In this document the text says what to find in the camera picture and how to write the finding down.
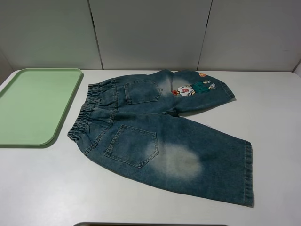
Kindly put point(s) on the light green plastic tray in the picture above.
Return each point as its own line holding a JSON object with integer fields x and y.
{"x": 33, "y": 104}

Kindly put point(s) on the children's blue denim shorts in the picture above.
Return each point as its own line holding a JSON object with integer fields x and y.
{"x": 132, "y": 125}

